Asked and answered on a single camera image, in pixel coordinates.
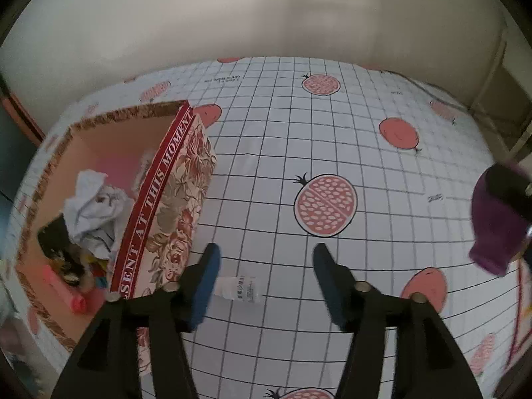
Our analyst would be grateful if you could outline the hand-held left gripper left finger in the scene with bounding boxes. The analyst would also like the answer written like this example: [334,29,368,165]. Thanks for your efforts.
[50,242,222,399]

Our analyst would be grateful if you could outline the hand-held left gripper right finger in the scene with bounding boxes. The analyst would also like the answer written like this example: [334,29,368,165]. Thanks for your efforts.
[313,243,485,399]

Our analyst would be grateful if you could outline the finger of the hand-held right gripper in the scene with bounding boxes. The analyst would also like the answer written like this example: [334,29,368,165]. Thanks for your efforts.
[486,165,532,221]

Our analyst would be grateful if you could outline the purple toy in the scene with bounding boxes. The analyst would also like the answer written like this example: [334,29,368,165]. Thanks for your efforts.
[467,162,532,276]

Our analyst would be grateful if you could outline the floral cardboard box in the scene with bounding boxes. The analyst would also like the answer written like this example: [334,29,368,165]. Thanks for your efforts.
[14,100,217,377]

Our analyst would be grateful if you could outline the white paper ball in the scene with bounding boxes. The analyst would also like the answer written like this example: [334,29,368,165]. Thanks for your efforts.
[63,170,127,258]

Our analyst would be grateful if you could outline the black and gold action figure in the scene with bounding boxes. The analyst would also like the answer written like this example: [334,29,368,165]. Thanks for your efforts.
[37,214,90,287]

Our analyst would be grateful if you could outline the grid-patterned desktop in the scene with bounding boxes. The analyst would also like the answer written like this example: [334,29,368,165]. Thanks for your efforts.
[8,56,528,399]

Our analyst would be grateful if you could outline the small clear plastic bottle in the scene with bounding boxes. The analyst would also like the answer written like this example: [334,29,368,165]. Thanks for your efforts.
[214,275,263,305]

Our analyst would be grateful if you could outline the white cabinet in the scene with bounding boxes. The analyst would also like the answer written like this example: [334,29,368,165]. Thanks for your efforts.
[469,29,532,159]

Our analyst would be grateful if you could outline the multicoloured toy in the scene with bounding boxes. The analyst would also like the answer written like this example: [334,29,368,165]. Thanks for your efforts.
[85,258,113,289]

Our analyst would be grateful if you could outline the pink plastic item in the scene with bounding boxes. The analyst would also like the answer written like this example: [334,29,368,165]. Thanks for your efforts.
[42,266,90,314]

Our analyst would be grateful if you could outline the brown wooden rail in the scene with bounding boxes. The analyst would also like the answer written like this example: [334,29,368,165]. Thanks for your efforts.
[0,75,46,142]

